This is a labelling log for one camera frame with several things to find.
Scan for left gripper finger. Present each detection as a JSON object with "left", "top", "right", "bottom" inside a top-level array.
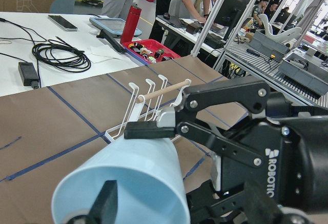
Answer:
[{"left": 67, "top": 180, "right": 118, "bottom": 223}]

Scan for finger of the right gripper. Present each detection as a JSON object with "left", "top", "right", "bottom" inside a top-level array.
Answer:
[{"left": 124, "top": 76, "right": 271, "bottom": 173}]

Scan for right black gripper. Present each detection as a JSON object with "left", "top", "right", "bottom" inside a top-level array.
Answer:
[{"left": 184, "top": 92, "right": 327, "bottom": 223}]

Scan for light blue cup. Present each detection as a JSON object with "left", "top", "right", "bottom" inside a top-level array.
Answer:
[{"left": 51, "top": 137, "right": 190, "bottom": 223}]

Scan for red parts bin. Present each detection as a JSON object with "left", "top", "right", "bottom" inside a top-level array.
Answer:
[{"left": 122, "top": 39, "right": 180, "bottom": 65}]

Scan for red bottle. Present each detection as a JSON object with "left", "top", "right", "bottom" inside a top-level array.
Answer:
[{"left": 120, "top": 5, "right": 141, "bottom": 44}]

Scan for black power adapter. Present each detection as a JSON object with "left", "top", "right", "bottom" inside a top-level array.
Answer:
[{"left": 18, "top": 62, "right": 39, "bottom": 89}]

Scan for teach pendant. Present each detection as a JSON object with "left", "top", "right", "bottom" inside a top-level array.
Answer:
[{"left": 89, "top": 17, "right": 126, "bottom": 38}]

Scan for black smartphone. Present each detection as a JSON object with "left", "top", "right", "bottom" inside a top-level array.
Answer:
[{"left": 48, "top": 15, "right": 78, "bottom": 31}]

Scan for white wire cup rack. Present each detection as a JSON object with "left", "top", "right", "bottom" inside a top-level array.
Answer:
[{"left": 105, "top": 74, "right": 192, "bottom": 142}]

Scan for aluminium frame post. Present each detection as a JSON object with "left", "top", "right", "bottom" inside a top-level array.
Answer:
[{"left": 191, "top": 0, "right": 224, "bottom": 57}]

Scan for coiled black cable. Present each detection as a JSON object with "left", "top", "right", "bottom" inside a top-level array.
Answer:
[{"left": 31, "top": 36, "right": 92, "bottom": 73}]

